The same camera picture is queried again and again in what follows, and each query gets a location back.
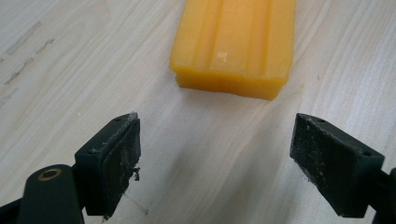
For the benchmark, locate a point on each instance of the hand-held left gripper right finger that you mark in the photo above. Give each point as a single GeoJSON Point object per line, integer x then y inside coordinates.
{"type": "Point", "coordinates": [333, 168]}

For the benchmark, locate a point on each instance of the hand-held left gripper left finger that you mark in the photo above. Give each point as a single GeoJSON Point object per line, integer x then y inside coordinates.
{"type": "Point", "coordinates": [107, 161]}

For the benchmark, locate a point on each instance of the yellow soap bar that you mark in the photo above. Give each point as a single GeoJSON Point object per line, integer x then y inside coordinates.
{"type": "Point", "coordinates": [233, 46]}

